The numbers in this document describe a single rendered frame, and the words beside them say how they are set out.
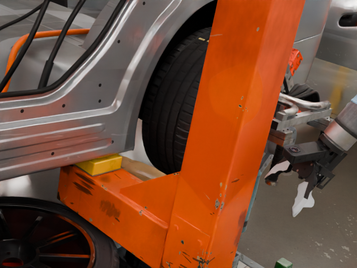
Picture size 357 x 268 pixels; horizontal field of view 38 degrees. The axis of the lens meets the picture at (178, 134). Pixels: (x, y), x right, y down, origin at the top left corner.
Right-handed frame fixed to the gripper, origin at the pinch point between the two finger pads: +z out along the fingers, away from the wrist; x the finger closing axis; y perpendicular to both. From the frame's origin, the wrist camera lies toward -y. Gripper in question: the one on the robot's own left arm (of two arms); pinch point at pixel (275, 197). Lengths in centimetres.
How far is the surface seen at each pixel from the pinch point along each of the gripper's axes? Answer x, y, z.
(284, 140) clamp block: 34.4, 26.0, -5.4
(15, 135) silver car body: 41, -51, 34
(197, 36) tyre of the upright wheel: 84, 6, -11
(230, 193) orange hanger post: 8.6, -4.2, 8.5
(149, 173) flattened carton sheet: 168, 95, 94
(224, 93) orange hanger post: 18.7, -20.0, -12.1
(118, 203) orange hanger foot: 36, -11, 41
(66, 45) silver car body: 96, -31, 21
